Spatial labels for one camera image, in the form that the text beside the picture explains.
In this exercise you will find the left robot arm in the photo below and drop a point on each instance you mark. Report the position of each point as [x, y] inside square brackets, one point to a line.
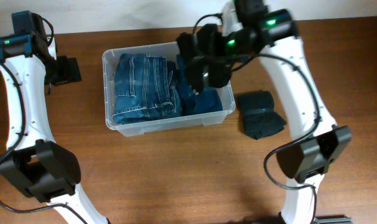
[34, 163]

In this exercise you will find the black garment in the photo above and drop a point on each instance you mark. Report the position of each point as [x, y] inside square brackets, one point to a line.
[200, 72]
[259, 117]

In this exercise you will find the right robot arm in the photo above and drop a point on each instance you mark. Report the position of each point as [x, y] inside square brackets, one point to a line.
[317, 141]

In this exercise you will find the dark blue jeans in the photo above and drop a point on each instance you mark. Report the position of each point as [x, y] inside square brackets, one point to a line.
[145, 89]

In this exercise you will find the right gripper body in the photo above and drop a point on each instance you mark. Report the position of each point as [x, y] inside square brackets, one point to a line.
[234, 46]

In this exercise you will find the blue shirt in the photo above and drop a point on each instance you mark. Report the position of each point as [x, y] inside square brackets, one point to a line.
[207, 101]

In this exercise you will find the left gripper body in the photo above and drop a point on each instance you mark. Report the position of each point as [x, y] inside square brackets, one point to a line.
[66, 70]

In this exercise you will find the clear plastic storage bin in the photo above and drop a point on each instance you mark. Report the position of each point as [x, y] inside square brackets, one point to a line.
[110, 59]

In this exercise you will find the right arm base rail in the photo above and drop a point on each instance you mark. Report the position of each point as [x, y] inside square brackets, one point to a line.
[333, 220]

